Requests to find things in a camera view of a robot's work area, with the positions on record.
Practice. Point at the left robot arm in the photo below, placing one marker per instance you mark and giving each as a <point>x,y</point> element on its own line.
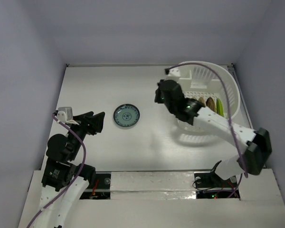
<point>66,175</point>

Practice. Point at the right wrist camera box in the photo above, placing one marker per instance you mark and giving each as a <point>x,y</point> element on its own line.
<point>172,74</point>

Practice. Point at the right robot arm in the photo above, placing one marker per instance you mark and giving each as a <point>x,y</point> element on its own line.
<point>253,146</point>

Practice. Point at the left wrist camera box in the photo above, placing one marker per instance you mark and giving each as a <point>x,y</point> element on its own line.
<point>65,115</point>

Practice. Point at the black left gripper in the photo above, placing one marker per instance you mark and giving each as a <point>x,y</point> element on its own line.
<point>97,120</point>

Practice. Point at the right base electronics bay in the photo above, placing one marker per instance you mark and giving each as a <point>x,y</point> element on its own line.
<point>208,186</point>

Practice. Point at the cream floral plate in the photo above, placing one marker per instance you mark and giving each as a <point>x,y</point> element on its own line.
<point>201,101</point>

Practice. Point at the green plate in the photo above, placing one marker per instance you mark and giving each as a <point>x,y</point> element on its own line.
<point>219,107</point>

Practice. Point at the white foam strip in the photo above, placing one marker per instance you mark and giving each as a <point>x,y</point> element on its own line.
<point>152,185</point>

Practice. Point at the left base electronics bay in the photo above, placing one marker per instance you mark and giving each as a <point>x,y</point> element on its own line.
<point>100,189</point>

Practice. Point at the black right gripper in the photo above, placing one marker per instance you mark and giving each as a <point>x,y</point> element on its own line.
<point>160,92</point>

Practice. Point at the blue patterned plate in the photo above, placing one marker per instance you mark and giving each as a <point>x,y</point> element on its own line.
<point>126,115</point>

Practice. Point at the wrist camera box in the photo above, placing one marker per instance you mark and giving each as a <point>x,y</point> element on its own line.
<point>65,115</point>
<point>172,74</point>

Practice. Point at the white plastic dish rack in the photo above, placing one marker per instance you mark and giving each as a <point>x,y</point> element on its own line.
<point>204,80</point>

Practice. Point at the brown and yellow patterned plate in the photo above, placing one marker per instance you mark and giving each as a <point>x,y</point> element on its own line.
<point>210,103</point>

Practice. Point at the base electronics bay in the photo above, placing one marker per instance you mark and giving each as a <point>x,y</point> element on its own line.
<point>100,189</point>
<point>208,186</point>

